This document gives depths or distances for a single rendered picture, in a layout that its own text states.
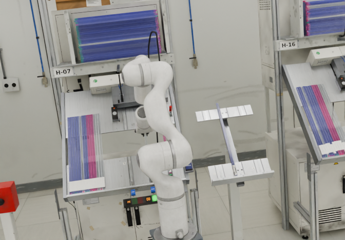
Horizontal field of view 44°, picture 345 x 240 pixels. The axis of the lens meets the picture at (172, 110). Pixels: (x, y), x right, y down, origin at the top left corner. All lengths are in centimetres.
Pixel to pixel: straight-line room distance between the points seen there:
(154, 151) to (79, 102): 110
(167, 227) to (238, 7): 287
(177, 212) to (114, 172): 73
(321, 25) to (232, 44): 154
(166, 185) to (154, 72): 49
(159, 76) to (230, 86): 254
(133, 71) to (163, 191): 53
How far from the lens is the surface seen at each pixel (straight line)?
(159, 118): 179
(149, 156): 172
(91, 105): 270
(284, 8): 305
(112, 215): 282
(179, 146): 174
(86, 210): 281
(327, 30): 297
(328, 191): 308
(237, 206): 267
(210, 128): 442
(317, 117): 274
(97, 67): 271
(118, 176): 244
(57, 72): 274
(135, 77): 187
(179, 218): 185
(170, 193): 179
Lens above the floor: 166
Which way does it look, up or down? 14 degrees down
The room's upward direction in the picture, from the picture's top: 6 degrees counter-clockwise
